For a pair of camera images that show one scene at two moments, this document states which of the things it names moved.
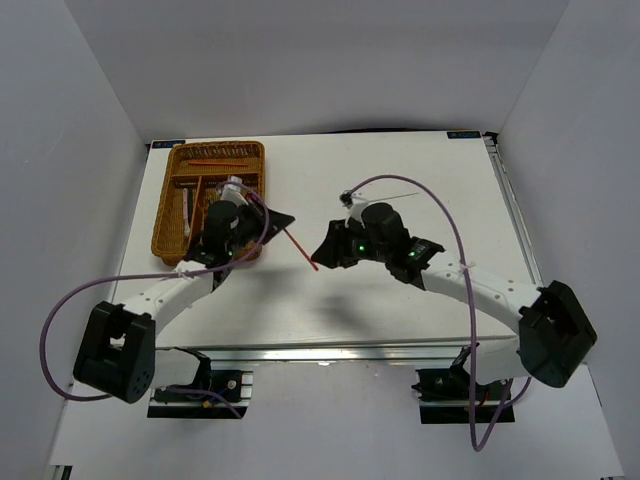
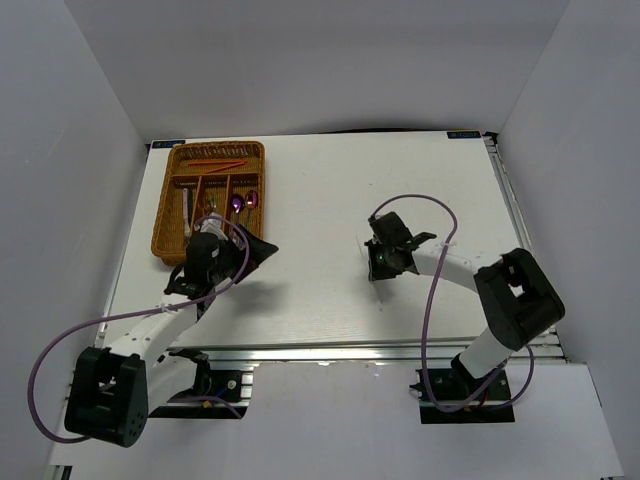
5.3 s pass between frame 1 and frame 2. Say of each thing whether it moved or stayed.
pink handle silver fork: stayed
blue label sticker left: stayed
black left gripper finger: moved
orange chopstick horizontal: stayed
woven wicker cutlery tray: stayed
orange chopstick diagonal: moved
